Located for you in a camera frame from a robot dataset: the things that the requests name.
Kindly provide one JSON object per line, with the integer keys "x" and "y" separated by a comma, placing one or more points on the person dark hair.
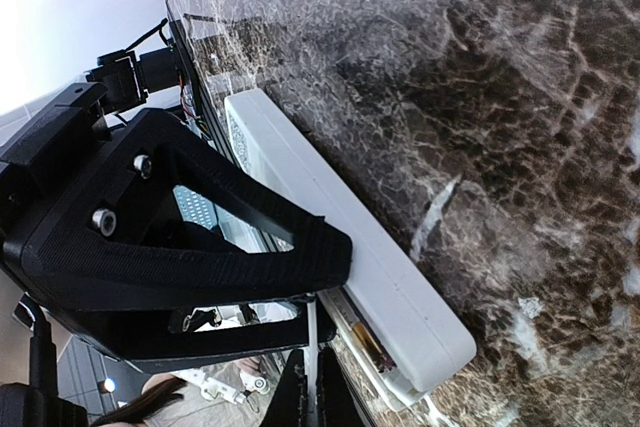
{"x": 146, "y": 405}

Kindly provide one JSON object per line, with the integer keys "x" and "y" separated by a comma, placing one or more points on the blue battery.
{"x": 387, "y": 362}

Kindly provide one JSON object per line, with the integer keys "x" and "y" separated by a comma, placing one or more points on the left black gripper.
{"x": 89, "y": 221}

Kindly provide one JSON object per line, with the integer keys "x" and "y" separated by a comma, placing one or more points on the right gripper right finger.
{"x": 336, "y": 407}

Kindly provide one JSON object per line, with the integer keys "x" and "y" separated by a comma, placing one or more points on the white battery cover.
{"x": 312, "y": 348}

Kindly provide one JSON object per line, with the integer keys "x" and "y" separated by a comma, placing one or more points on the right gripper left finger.
{"x": 288, "y": 405}

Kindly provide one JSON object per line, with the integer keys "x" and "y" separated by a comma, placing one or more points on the white remote control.
{"x": 377, "y": 283}

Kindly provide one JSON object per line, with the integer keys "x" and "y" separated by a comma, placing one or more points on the orange battery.
{"x": 370, "y": 345}

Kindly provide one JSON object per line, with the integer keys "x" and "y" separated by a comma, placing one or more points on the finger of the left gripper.
{"x": 151, "y": 329}

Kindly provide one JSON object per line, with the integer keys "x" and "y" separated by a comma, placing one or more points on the black front rail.
{"x": 208, "y": 123}

